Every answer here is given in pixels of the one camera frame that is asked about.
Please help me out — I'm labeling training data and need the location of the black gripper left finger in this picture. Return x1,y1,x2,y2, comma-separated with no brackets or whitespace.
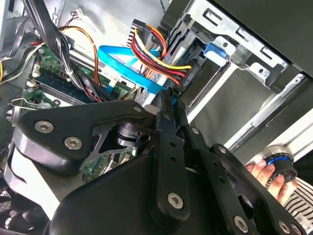
10,91,192,230

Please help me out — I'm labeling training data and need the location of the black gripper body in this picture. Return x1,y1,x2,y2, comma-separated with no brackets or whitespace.
47,154,236,235

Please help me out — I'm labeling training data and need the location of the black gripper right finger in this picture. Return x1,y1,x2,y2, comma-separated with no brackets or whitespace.
174,97,307,235

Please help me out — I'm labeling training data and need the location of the round black tool blue ring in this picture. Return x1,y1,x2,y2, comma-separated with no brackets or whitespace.
259,144,298,183

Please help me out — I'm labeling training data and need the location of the blue data wire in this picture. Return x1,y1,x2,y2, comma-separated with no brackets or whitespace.
97,45,182,106

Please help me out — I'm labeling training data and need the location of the red yellow black power wire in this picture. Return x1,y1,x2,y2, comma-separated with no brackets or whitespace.
131,25,194,86

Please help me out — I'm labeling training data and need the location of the hard disk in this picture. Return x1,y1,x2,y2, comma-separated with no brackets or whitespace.
160,36,230,91

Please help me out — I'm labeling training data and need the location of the person's hand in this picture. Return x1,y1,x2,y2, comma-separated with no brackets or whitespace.
244,158,299,206

